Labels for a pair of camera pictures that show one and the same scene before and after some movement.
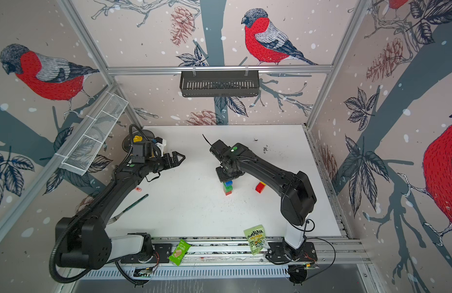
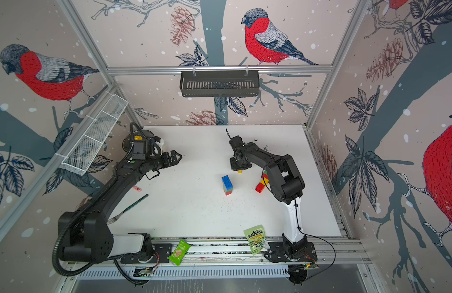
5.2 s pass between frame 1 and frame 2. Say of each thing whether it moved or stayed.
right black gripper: moved
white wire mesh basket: stayed
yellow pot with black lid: stayed
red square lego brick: stayed
